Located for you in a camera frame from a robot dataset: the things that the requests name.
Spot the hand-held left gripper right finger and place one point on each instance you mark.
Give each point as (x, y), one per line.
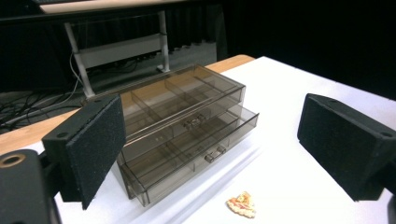
(342, 146)

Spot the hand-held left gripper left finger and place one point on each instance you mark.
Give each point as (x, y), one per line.
(90, 146)

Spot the toy pizza slice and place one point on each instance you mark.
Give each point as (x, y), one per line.
(242, 205)

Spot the smoky clear drawer organizer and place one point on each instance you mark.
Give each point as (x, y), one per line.
(186, 79)

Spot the black curtain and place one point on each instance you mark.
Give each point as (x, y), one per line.
(311, 31)

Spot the white metal frame desk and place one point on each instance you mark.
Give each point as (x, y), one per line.
(124, 51)

